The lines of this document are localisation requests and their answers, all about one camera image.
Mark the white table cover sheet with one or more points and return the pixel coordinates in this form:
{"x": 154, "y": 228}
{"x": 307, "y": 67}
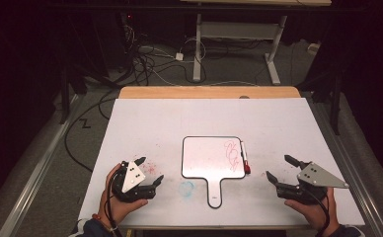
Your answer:
{"x": 166, "y": 121}

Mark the person's right hand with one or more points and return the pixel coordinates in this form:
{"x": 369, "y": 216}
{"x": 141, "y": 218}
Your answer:
{"x": 314, "y": 214}

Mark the person's left hand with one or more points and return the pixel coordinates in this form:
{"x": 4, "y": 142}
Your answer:
{"x": 115, "y": 209}

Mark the wooden table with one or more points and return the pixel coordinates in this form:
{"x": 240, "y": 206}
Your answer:
{"x": 179, "y": 92}

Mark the white power adapter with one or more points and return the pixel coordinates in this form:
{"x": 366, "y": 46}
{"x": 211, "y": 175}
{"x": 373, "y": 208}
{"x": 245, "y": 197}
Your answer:
{"x": 179, "y": 56}

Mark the small white box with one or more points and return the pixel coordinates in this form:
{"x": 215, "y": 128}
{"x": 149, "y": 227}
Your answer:
{"x": 314, "y": 48}

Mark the white metal desk frame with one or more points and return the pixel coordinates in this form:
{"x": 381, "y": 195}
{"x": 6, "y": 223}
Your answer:
{"x": 239, "y": 30}

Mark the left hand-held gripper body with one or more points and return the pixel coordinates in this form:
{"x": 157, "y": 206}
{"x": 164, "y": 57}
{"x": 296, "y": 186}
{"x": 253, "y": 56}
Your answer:
{"x": 132, "y": 177}

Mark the white marker with red cap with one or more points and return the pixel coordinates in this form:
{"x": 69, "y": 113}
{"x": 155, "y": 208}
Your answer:
{"x": 245, "y": 158}

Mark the aluminium floor rail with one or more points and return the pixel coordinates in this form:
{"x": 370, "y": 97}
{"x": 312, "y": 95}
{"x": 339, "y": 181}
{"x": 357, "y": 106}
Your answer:
{"x": 354, "y": 171}
{"x": 38, "y": 171}

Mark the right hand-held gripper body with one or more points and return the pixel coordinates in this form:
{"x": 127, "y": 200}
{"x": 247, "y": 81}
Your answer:
{"x": 318, "y": 177}

